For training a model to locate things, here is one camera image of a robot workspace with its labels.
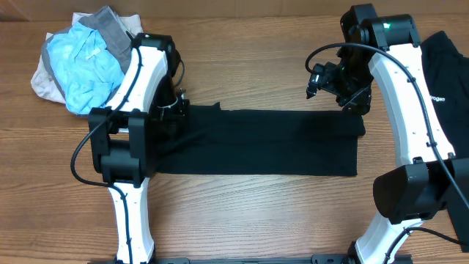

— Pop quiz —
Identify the black t-shirt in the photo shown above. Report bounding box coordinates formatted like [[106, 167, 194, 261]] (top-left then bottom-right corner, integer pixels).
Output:
[[156, 103, 366, 177]]

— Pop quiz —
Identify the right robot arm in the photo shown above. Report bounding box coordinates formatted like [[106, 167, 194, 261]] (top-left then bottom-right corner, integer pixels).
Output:
[[305, 4, 468, 264]]

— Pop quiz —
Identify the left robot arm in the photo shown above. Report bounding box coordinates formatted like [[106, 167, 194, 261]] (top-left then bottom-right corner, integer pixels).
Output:
[[88, 33, 190, 263]]

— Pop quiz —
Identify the grey folded garment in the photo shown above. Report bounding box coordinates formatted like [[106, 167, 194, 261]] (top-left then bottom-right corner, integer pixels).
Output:
[[32, 6, 142, 116]]

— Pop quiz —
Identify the light blue folded shirt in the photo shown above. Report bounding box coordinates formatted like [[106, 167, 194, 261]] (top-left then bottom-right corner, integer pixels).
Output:
[[45, 22, 125, 115]]

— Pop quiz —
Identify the black shirt with white logo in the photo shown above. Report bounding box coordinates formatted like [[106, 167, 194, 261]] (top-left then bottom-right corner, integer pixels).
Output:
[[421, 31, 468, 158]]

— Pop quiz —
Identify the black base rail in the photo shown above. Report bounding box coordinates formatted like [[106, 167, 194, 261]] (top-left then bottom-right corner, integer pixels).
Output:
[[87, 253, 414, 264]]

